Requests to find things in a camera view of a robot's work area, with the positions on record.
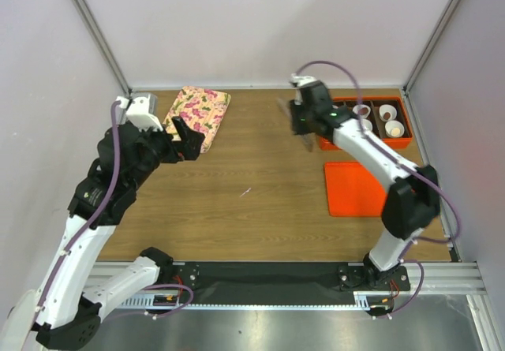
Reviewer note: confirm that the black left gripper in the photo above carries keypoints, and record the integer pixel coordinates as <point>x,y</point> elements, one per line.
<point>188,148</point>

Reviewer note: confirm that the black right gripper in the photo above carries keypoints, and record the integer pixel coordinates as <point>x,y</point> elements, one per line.
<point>294,109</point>

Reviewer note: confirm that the metal tongs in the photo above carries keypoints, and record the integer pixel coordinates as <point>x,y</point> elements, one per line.
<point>297,122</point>

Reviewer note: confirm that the orange chocolate box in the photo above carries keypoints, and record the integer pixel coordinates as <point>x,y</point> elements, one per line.
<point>378,125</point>

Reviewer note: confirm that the orange box lid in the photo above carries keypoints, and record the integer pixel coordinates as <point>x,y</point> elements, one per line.
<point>352,191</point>

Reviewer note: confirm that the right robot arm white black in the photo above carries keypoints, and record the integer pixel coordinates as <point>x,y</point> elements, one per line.
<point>412,201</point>

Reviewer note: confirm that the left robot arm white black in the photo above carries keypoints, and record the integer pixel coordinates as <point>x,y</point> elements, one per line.
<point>69,314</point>

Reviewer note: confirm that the floral tray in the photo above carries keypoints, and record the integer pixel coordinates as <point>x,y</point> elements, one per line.
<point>201,109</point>

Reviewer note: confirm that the white paper cup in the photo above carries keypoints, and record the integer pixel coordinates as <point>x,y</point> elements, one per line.
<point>394,124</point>
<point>387,108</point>
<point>367,125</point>
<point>359,106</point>

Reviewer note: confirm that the brown box insert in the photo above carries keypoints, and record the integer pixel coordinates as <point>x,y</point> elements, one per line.
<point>384,116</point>

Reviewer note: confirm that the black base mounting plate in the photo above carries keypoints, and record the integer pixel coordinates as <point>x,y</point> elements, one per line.
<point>285,283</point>

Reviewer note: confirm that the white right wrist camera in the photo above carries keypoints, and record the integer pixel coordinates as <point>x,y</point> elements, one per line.
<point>297,81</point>

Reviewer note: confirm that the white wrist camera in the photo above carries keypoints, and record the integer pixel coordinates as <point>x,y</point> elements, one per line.
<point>297,81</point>
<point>139,110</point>

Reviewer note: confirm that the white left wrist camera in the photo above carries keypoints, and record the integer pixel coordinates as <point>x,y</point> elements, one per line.
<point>139,110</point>

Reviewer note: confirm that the aluminium frame post right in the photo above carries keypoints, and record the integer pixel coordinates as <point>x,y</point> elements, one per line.
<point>444,20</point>

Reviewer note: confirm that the aluminium frame post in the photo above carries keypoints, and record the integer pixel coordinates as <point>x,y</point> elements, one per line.
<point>92,25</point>
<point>444,20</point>

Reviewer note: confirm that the aluminium frame post left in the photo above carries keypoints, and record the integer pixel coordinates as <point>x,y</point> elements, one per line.
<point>92,25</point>

